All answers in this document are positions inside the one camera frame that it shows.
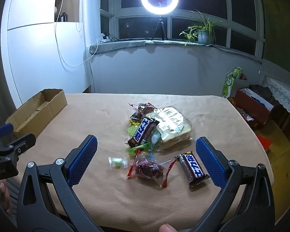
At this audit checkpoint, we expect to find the brown chocolate bar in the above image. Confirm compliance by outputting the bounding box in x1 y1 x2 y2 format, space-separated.
175 153 210 189
127 117 159 148

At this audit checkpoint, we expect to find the green snack packet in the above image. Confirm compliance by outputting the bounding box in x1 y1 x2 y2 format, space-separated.
128 141 153 155

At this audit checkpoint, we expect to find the potted spider plant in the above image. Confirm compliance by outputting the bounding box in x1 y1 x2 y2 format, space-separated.
179 10 224 47

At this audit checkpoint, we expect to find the clear green candy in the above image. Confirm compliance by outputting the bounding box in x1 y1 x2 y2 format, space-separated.
108 157 129 168

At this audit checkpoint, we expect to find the person's right hand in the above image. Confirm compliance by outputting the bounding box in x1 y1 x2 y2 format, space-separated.
159 223 177 232

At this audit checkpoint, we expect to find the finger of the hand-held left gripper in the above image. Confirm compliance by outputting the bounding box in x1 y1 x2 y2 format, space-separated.
0 123 14 139
5 133 37 161

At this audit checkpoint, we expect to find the black tripod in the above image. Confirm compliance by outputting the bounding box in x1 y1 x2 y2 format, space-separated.
151 16 171 40

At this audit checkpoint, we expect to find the person's left hand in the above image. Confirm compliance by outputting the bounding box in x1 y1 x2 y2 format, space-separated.
0 181 16 213

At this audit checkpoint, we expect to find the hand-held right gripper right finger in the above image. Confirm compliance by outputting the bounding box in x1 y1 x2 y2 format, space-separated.
188 136 275 232

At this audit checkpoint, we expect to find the lace-covered side table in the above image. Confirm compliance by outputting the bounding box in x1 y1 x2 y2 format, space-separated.
263 76 290 122

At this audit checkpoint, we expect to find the grey windowsill cloth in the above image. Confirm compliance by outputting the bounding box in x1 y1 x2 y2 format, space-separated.
89 39 264 61

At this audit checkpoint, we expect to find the white framed window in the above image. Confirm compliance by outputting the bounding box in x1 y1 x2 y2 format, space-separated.
100 0 266 58

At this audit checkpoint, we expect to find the clear packaged sliced bread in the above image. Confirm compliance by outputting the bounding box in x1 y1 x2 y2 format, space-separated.
145 106 192 151

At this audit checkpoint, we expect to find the olive curtain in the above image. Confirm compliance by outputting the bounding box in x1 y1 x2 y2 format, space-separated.
258 0 290 63

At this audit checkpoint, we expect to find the small black snack packet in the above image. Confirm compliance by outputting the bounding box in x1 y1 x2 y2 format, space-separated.
129 112 143 122

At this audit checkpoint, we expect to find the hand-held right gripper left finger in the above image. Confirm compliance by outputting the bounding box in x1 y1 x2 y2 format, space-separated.
16 135 104 232

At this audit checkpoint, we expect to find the green printed carton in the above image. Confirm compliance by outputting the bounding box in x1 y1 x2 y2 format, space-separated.
222 67 242 99

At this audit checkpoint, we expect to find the red paper sheet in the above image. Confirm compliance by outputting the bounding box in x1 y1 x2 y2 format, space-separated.
256 135 272 150

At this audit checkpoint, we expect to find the cardboard box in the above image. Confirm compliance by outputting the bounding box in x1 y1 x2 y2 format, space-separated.
5 89 68 138

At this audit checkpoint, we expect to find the white cable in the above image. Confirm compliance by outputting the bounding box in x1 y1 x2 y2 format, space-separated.
54 0 99 67

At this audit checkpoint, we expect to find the white cabinet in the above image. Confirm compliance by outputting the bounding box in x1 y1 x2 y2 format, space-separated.
1 0 92 107

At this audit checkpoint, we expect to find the red clear dark snack packet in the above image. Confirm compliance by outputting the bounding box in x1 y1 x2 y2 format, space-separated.
129 102 157 116
127 151 173 189

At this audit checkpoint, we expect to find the red storage box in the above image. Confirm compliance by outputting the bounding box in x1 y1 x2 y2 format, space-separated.
233 88 275 130

